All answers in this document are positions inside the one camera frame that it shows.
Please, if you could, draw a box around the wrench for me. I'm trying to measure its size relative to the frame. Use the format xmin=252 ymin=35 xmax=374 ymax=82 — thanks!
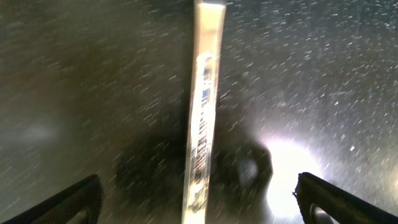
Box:
xmin=181 ymin=0 xmax=227 ymax=224

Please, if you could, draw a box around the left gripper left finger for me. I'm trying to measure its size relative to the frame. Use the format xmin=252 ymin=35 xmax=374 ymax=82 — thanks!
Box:
xmin=1 ymin=174 xmax=104 ymax=224

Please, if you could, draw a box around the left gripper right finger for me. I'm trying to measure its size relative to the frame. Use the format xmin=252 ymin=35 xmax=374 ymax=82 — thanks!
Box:
xmin=294 ymin=171 xmax=398 ymax=224

